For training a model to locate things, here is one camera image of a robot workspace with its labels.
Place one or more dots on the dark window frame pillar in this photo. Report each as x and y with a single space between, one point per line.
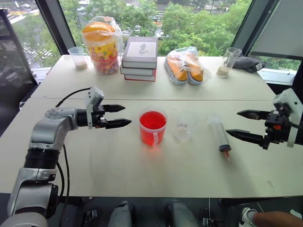
248 23
56 26

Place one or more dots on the cup of red liquid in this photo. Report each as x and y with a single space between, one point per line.
151 128

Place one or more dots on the large clear plastic syringe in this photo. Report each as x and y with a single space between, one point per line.
219 131

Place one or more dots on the grey hardcover book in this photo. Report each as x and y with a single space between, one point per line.
140 53

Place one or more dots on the white sneaker of person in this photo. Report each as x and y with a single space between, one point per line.
246 217

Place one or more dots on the red-cover book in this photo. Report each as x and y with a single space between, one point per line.
139 77

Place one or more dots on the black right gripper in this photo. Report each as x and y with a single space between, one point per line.
277 128

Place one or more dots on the white-paged thin book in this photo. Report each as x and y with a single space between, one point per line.
137 71

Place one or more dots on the grey window roller blind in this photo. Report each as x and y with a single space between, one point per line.
279 28

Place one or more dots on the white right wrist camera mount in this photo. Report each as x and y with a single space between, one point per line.
287 98

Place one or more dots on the orange-lid candy jar in bag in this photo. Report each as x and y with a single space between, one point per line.
103 54

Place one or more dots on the bare leg of person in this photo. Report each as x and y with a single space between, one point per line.
277 220

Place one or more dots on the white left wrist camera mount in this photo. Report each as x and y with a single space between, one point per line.
94 97

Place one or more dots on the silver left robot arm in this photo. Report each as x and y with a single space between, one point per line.
47 132

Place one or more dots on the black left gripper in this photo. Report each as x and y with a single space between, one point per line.
98 117

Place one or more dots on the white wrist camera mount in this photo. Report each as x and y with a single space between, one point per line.
94 97
287 98

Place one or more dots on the tall clear glass with grains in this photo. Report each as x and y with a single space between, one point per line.
226 63

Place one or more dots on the yellow canvas shoe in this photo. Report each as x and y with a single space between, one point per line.
178 71
195 71

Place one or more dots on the clear plastic shoe bag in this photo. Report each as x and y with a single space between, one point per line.
184 61

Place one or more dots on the measuring cup with grains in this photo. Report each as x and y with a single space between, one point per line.
79 60

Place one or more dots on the grey folded cloth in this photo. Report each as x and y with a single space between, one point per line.
248 63

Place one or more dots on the small clear plastic cup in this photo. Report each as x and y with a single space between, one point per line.
184 130

